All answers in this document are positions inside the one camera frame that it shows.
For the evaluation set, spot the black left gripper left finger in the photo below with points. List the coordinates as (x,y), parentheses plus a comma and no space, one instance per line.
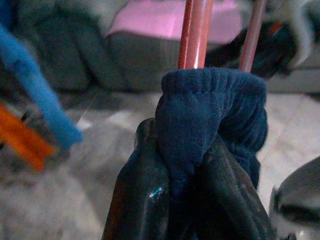
(140,195)

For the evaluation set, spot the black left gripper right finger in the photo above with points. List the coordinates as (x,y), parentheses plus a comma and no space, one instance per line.
(230,205)

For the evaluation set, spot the dark blue garment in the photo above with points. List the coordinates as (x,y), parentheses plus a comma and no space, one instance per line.
(200,112)

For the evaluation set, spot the pink hanger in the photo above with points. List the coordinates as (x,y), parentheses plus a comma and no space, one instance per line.
(197,32)

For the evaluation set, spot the orange garment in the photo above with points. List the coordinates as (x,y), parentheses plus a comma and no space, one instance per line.
(22,140)

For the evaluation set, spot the grey sofa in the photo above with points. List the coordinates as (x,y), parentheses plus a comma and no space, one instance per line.
(75,62)

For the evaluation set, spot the blue towel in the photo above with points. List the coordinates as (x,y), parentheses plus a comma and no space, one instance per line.
(37,82)

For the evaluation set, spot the pink box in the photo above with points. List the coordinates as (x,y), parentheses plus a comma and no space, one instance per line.
(150,20)

